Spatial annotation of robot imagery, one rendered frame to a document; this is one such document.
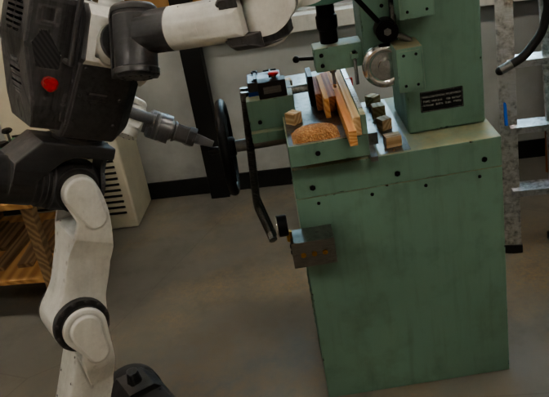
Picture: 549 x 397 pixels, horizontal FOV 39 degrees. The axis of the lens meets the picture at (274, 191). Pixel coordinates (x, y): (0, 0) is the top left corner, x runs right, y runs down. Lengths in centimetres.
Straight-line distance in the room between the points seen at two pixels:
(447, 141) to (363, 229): 34
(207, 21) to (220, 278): 184
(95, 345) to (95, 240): 27
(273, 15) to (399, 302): 112
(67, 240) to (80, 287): 12
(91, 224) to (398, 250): 89
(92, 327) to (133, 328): 110
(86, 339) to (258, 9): 93
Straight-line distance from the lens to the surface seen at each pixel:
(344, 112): 207
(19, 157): 182
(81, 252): 194
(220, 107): 224
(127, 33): 163
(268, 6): 154
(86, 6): 175
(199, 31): 155
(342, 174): 213
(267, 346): 280
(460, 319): 245
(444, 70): 220
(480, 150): 219
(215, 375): 273
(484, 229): 231
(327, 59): 221
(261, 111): 222
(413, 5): 205
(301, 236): 216
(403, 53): 206
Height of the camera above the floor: 167
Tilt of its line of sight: 26 degrees down
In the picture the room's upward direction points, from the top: 10 degrees counter-clockwise
